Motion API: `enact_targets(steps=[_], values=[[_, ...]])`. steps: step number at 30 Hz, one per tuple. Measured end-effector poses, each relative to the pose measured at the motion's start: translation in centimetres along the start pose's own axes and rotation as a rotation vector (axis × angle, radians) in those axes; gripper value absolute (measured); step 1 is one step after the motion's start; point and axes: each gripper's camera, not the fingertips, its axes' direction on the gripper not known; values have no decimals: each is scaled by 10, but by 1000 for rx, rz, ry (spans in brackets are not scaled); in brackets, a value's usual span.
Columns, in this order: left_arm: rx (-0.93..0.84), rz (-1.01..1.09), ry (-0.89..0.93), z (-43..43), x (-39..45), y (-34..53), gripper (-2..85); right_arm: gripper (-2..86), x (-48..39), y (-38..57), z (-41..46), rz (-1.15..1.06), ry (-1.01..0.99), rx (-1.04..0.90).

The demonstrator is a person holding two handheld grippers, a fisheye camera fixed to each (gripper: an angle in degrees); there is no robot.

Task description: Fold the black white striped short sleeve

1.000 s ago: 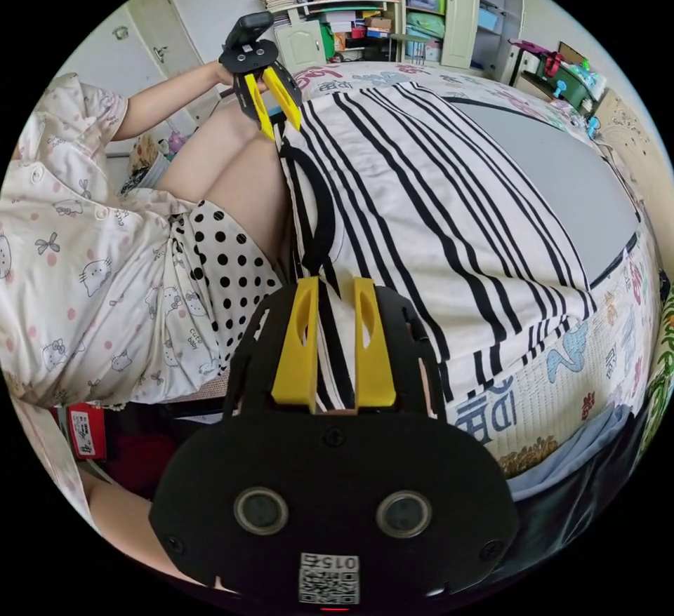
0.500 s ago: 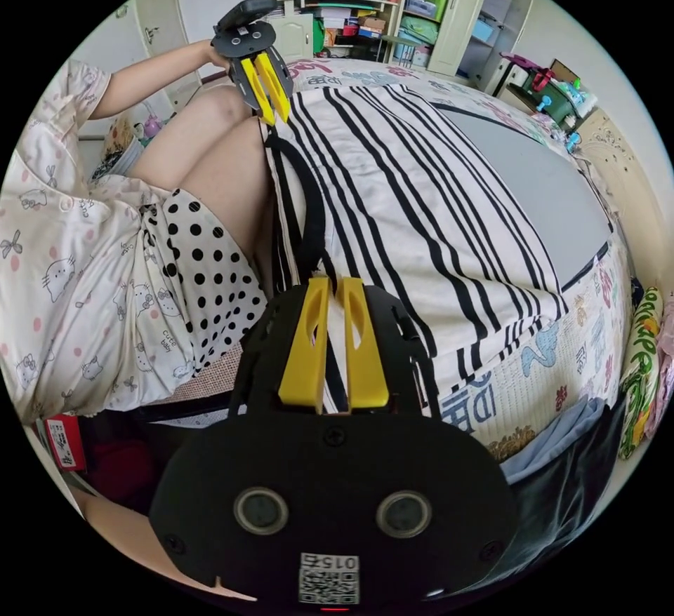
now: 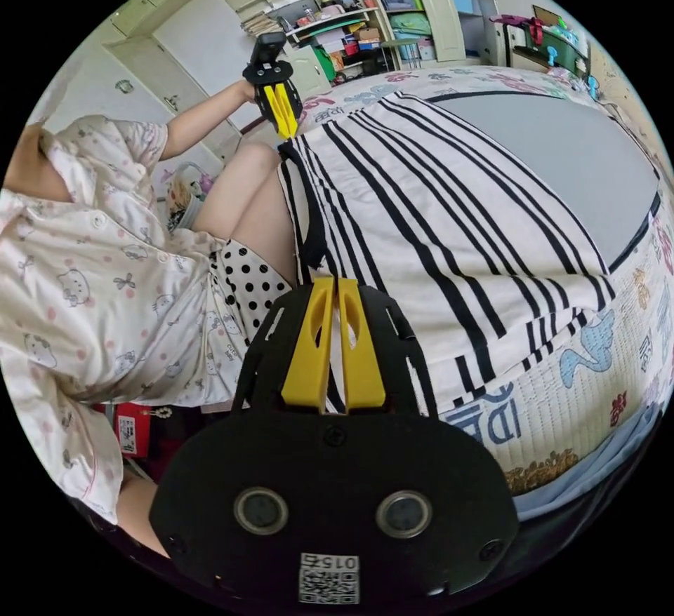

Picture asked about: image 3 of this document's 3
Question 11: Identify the cream cupboard with shelves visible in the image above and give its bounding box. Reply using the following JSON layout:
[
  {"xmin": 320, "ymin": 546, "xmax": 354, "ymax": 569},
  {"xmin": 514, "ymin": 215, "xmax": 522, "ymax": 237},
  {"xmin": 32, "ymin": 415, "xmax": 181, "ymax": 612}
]
[{"xmin": 50, "ymin": 0, "xmax": 502, "ymax": 167}]

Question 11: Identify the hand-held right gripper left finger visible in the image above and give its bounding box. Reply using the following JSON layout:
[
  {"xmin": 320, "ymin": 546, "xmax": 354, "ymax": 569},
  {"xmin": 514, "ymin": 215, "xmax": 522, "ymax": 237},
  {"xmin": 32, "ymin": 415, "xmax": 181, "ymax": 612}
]
[{"xmin": 280, "ymin": 276, "xmax": 336, "ymax": 413}]

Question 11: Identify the black white striped short-sleeve shirt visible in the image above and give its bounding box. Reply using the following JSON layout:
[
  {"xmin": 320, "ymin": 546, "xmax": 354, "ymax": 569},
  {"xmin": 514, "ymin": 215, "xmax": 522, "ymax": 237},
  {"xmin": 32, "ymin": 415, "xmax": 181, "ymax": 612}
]
[{"xmin": 276, "ymin": 91, "xmax": 618, "ymax": 418}]

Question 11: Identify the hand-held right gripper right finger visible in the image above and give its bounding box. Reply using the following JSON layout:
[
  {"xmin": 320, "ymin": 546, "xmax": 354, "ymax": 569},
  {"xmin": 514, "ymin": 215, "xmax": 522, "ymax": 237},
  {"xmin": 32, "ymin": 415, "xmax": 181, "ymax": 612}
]
[{"xmin": 336, "ymin": 276, "xmax": 385, "ymax": 415}]

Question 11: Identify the bed with printed quilt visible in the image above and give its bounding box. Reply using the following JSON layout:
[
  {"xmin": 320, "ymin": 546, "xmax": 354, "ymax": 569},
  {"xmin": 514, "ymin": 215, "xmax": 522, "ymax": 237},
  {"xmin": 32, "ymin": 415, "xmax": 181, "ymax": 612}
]
[{"xmin": 298, "ymin": 64, "xmax": 674, "ymax": 523}]

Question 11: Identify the person's left forearm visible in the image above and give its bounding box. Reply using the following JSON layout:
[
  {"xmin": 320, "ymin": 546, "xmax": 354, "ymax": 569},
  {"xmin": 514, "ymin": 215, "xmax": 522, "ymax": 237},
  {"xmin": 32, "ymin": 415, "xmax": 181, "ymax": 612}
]
[{"xmin": 159, "ymin": 82, "xmax": 247, "ymax": 162}]

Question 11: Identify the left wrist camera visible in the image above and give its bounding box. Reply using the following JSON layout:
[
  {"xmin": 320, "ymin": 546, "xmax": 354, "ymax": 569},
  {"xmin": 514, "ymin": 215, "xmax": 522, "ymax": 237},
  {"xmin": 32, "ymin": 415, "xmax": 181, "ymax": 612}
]
[{"xmin": 249, "ymin": 32, "xmax": 286, "ymax": 67}]

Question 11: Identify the person's body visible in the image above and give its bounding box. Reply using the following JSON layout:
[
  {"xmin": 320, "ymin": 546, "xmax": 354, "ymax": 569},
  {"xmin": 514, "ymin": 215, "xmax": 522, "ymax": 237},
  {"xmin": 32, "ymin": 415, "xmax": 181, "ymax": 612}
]
[{"xmin": 0, "ymin": 114, "xmax": 312, "ymax": 560}]

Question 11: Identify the green desk with clutter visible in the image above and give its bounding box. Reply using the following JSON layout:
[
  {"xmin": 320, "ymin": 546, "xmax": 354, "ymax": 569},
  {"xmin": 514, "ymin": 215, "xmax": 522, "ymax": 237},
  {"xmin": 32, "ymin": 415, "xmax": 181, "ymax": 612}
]
[{"xmin": 492, "ymin": 4, "xmax": 592, "ymax": 78}]

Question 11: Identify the grey flat board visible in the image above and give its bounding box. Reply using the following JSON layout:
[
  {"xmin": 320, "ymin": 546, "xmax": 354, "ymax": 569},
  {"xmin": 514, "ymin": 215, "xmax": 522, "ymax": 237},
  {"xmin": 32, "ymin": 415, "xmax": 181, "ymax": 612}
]
[{"xmin": 424, "ymin": 91, "xmax": 662, "ymax": 276}]

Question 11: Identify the red carton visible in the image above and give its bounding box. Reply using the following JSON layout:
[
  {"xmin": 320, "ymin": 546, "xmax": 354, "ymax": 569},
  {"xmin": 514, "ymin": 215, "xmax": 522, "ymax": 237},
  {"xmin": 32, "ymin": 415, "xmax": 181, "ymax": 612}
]
[{"xmin": 112, "ymin": 402, "xmax": 154, "ymax": 457}]

